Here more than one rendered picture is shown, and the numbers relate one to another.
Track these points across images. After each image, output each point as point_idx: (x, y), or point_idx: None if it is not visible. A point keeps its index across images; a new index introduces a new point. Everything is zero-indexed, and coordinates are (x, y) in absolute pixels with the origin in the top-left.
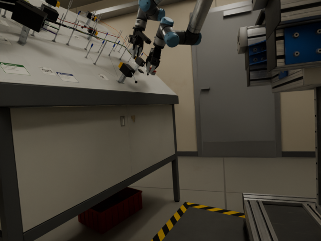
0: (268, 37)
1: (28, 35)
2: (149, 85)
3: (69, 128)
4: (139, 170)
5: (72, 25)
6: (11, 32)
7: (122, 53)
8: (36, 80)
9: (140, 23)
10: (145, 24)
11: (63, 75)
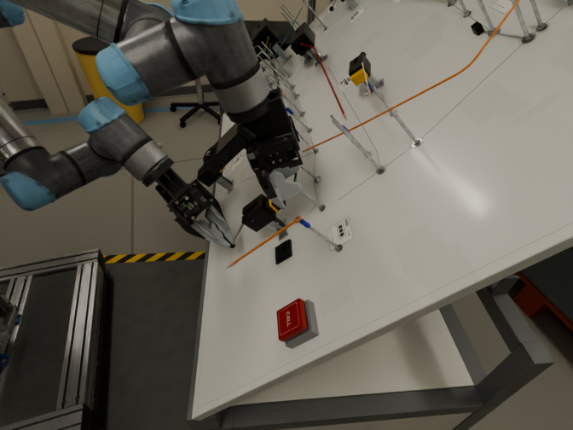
0: None
1: (287, 75)
2: (227, 262)
3: None
4: None
5: (425, 33)
6: (282, 71)
7: (379, 183)
8: (225, 124)
9: (231, 86)
10: (217, 96)
11: None
